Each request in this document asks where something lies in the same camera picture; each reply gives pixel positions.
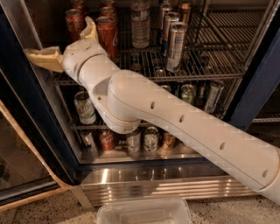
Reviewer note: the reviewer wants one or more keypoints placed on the clear plastic bin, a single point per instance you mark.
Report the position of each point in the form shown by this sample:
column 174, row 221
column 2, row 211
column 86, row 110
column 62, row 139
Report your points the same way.
column 169, row 210

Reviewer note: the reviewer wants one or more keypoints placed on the clear plastic water bottle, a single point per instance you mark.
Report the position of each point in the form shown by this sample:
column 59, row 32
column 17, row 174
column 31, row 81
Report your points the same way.
column 140, row 23

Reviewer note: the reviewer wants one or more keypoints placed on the silver energy drink can back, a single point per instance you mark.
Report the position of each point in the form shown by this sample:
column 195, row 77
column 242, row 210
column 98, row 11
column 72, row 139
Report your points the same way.
column 164, row 8

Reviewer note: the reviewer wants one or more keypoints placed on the red can bottom shelf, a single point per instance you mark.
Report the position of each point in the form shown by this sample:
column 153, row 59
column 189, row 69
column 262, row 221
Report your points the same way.
column 107, row 140

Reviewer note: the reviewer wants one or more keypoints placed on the open glass fridge door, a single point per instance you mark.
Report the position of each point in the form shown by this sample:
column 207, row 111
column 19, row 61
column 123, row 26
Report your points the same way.
column 25, row 176

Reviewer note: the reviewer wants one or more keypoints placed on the brown gold can bottom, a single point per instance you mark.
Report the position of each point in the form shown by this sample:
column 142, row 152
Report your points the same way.
column 169, row 141

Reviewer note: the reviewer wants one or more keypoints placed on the blue soda can right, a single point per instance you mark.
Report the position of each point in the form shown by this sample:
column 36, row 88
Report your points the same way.
column 166, row 87

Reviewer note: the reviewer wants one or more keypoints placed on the silver can bottom left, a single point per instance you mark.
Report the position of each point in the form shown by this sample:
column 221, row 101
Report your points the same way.
column 87, row 138

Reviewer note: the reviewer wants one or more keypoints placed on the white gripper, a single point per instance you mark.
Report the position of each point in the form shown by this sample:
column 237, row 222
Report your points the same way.
column 78, row 56

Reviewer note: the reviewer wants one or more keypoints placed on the middle wire fridge shelf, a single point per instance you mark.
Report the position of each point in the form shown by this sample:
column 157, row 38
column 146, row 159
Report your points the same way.
column 69, row 88

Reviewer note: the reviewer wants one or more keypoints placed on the copper can top shelf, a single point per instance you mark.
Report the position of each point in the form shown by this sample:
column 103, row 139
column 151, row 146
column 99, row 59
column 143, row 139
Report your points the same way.
column 184, row 9

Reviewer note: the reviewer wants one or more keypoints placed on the white green soda can left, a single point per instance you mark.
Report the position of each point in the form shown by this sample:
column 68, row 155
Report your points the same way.
column 85, row 108

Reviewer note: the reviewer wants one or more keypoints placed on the blue fridge centre post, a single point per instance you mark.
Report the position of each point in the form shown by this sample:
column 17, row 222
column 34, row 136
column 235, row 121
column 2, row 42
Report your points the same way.
column 259, row 82

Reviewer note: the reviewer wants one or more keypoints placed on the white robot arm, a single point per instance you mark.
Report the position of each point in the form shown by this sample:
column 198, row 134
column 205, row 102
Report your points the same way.
column 124, row 98

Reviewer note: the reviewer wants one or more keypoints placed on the stainless steel fridge base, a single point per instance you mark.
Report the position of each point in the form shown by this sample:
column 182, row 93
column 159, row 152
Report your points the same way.
column 190, row 179

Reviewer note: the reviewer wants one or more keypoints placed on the red coke can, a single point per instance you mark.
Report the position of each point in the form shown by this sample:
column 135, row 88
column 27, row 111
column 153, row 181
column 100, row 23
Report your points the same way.
column 109, row 3
column 107, row 33
column 80, row 4
column 75, row 23
column 108, row 12

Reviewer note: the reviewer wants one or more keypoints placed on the silver energy drink can middle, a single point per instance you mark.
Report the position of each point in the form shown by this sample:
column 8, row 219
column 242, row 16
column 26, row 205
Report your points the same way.
column 169, row 18

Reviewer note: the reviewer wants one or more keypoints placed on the silver slim can middle shelf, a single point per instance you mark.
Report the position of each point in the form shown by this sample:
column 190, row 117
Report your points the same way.
column 213, row 95

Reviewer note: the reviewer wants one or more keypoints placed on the silver energy drink can front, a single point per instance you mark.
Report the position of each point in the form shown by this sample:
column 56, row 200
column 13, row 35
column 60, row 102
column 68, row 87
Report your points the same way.
column 176, row 45

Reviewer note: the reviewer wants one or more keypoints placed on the silver energy drink can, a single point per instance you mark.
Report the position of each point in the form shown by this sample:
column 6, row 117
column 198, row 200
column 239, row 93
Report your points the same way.
column 164, row 8
column 176, row 45
column 169, row 18

